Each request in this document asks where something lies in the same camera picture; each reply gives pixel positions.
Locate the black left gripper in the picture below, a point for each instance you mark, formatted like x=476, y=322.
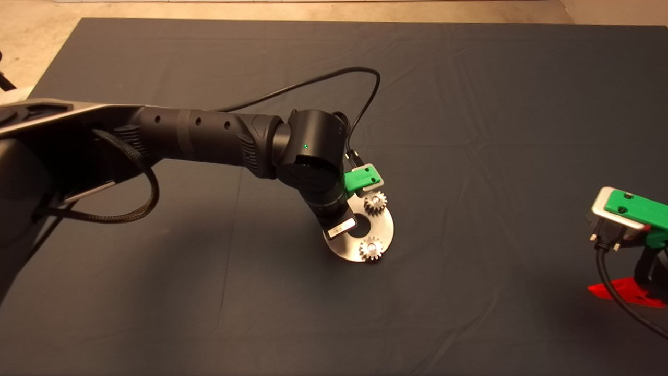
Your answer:
x=334, y=214

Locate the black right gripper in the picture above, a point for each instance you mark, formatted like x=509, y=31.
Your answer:
x=652, y=263

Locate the small steel planetary gear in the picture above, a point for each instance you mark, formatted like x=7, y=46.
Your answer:
x=371, y=206
x=368, y=251

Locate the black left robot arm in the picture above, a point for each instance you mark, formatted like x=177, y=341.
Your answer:
x=209, y=138

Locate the round metal carrier plate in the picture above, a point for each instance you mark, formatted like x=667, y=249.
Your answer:
x=383, y=230

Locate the dark grey table cloth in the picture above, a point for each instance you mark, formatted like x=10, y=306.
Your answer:
x=469, y=78

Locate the green left camera mount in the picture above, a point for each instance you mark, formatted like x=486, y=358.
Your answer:
x=360, y=177

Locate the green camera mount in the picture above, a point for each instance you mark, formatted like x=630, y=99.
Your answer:
x=360, y=177
x=642, y=209

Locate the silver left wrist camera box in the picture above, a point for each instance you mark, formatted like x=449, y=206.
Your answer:
x=377, y=183

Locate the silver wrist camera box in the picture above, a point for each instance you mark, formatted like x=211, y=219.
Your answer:
x=600, y=209
x=377, y=183

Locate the green right camera mount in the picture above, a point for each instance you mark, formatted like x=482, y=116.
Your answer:
x=642, y=209

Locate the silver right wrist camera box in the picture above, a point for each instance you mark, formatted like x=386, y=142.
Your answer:
x=600, y=209

